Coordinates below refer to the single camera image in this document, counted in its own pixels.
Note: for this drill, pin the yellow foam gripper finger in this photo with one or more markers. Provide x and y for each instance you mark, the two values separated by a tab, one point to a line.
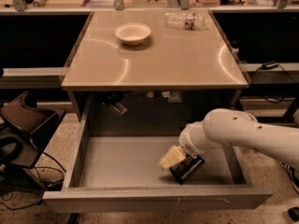
174	155

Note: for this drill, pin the black rxbar chocolate wrapper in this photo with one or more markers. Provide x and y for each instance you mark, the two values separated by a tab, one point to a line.
183	169

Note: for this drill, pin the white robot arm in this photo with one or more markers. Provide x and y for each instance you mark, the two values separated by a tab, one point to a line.
224	127

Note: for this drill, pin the open grey top drawer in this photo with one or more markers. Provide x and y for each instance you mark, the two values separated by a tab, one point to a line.
114	165

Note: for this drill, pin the beige counter cabinet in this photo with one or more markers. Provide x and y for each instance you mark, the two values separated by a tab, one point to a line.
170	63

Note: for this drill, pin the black and white sneaker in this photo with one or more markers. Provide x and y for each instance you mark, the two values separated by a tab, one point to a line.
292	175

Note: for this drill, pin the white paper bowl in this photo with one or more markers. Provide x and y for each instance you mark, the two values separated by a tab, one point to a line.
132	34

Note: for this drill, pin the black shoe tip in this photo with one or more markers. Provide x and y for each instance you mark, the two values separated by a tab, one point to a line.
294	213

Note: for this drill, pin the black power adapter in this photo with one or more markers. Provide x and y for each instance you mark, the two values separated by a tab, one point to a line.
270	65

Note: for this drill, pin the clear plastic water bottle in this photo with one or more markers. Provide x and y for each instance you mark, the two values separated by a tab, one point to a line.
185	20

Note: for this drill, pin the dark brown office chair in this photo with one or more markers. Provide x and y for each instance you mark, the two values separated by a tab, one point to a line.
25	132

